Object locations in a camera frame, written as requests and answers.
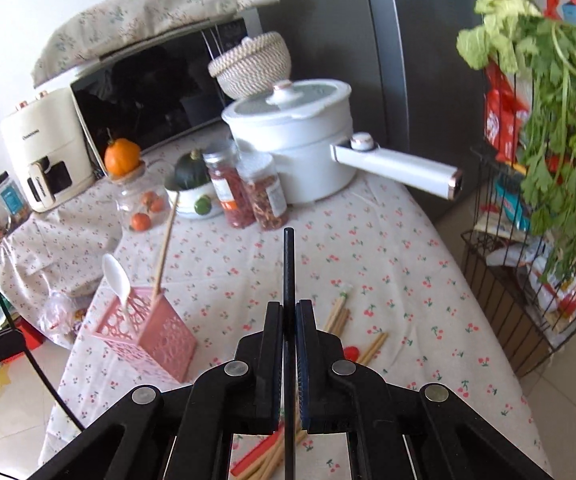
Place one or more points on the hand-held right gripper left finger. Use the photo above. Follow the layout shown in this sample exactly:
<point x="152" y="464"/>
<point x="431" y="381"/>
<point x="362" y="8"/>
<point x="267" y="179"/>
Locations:
<point x="270" y="375"/>

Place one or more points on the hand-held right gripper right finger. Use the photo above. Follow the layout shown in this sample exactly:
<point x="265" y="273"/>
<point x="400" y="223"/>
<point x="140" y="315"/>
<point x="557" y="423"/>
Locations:
<point x="304" y="370"/>

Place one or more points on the plastic-wrapped chopsticks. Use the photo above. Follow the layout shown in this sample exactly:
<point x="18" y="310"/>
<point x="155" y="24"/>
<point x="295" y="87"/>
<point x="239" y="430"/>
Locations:
<point x="342" y="310"/>

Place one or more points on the black chopstick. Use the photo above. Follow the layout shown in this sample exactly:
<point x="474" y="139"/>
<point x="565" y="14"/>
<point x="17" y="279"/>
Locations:
<point x="289" y="270"/>

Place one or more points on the pink utensil basket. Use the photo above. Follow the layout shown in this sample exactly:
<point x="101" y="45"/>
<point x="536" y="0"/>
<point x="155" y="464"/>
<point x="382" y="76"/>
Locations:
<point x="167" y="340"/>

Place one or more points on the white plastic spoon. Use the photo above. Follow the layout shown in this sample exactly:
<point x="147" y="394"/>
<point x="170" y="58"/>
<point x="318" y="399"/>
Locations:
<point x="115" y="272"/>

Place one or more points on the cherry-print tablecloth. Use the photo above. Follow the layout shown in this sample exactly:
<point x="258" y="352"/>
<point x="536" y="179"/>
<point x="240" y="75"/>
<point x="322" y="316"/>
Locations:
<point x="393" y="280"/>

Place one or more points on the short dried spice jar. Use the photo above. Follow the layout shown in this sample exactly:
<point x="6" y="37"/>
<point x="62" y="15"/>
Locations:
<point x="268" y="200"/>

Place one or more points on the green lime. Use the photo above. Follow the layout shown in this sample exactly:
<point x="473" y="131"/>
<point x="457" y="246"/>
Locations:
<point x="203" y="205"/>

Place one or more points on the tall red spice jar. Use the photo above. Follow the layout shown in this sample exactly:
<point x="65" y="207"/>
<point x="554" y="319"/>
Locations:
<point x="230" y="195"/>

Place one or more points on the white bowl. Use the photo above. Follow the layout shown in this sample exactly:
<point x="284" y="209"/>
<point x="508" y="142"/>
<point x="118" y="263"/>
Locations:
<point x="185" y="205"/>

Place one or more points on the small tangerine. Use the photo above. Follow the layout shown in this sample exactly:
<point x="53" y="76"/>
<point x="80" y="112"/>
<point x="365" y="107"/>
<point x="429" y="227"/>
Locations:
<point x="147" y="201"/>
<point x="141" y="222"/>
<point x="159" y="205"/>

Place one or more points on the white electric pot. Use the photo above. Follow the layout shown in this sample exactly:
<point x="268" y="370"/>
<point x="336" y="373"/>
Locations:
<point x="288" y="160"/>

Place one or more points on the clear plastic bag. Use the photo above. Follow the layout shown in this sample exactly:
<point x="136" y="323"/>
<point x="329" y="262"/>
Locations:
<point x="60" y="320"/>

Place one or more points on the green squash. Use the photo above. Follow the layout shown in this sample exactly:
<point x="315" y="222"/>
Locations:
<point x="192" y="170"/>

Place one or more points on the glass jar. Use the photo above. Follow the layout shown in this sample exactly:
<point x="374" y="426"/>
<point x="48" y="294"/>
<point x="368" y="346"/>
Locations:
<point x="135" y="195"/>

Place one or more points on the cherry-print cloth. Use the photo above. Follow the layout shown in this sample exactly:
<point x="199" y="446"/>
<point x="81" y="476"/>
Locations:
<point x="42" y="250"/>

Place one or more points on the large orange tangerine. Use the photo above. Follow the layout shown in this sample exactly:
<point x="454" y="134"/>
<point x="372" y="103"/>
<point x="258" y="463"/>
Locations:
<point x="121" y="157"/>

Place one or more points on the blue packet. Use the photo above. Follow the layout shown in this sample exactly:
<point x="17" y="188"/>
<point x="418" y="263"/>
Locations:
<point x="513" y="207"/>

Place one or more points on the black microwave oven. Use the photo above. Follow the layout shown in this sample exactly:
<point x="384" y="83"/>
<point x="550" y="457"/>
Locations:
<point x="157" y="95"/>

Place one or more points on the woven lidded basket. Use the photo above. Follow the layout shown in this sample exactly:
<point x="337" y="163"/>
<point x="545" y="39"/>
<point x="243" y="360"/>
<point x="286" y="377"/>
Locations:
<point x="253" y="67"/>

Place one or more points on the clear black-lidded container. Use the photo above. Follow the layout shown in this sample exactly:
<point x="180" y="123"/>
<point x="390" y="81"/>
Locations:
<point x="10" y="202"/>

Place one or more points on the cream air fryer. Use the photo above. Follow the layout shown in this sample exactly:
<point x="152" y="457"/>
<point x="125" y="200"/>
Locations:
<point x="42" y="150"/>

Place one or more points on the red snack packet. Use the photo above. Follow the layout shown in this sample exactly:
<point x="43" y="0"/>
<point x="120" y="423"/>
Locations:
<point x="505" y="120"/>

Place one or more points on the grey refrigerator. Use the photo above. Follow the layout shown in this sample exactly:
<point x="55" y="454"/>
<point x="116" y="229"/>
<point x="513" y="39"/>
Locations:
<point x="418" y="60"/>

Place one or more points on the green leafy celery bunch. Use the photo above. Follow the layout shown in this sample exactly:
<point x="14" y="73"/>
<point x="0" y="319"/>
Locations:
<point x="563" y="150"/>

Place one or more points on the floral cloth cover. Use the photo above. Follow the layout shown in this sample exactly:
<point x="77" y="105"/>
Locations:
<point x="142" y="15"/>

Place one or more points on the napa cabbage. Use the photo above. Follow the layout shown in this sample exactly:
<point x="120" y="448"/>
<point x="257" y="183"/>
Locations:
<point x="498" y="15"/>

